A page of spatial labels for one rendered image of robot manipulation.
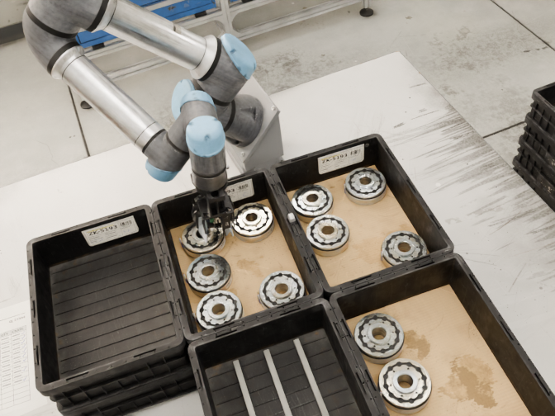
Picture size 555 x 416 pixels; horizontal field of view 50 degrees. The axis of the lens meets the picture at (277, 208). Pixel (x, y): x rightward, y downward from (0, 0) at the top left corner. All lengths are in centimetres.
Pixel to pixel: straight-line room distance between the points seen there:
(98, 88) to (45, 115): 204
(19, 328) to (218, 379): 60
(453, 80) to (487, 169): 146
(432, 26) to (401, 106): 165
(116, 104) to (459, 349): 90
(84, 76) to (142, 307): 53
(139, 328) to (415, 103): 112
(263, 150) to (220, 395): 74
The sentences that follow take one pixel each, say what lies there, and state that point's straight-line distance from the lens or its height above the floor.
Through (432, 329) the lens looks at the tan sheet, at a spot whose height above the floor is 83.
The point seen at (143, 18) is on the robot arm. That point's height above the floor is 126.
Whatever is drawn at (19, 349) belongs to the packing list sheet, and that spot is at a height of 70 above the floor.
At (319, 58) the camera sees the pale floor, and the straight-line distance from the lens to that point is 336.
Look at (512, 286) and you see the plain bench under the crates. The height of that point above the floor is 70.
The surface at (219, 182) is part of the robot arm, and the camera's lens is 128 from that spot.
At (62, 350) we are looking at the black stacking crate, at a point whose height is 83.
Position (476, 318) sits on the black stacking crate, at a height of 85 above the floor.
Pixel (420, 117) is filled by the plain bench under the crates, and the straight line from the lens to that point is 195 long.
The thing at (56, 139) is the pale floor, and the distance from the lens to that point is 326.
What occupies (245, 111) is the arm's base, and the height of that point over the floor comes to 92.
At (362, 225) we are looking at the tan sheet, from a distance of 148.
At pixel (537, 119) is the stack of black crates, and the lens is 231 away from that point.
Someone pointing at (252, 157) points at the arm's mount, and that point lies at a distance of 172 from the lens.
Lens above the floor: 200
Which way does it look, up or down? 50 degrees down
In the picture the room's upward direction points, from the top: 9 degrees counter-clockwise
